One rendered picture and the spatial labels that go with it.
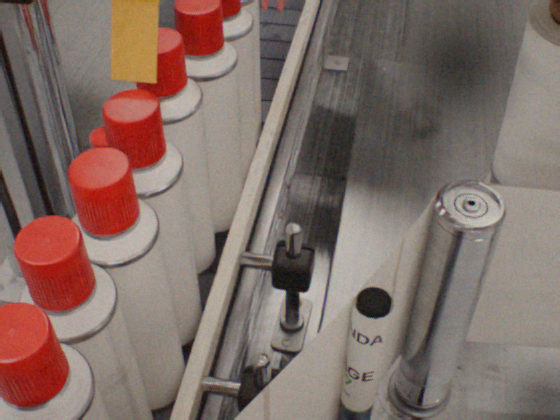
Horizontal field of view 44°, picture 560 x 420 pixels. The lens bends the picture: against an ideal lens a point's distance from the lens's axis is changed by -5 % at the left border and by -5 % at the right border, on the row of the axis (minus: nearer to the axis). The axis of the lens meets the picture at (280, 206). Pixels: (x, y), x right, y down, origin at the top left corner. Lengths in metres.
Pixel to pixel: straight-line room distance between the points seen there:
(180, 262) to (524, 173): 0.29
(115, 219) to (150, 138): 0.06
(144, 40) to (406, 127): 0.35
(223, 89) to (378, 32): 0.48
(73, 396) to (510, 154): 0.41
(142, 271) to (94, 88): 0.51
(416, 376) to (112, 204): 0.23
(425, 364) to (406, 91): 0.38
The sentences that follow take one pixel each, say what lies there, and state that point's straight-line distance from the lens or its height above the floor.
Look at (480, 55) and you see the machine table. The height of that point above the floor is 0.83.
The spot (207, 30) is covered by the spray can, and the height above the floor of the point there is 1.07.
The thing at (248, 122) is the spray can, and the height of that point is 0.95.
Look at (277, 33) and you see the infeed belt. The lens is 0.86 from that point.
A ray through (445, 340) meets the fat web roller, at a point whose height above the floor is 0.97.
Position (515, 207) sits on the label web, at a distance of 0.41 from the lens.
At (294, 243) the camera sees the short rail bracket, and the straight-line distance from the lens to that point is 0.52.
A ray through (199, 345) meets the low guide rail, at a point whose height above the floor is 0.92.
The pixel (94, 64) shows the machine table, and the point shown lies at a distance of 0.93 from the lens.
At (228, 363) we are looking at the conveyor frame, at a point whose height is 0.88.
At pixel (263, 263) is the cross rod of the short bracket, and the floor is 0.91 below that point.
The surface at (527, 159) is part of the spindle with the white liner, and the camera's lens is 0.60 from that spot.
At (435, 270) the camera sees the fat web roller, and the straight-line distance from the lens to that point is 0.40.
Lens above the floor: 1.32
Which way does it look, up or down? 45 degrees down
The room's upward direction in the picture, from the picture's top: straight up
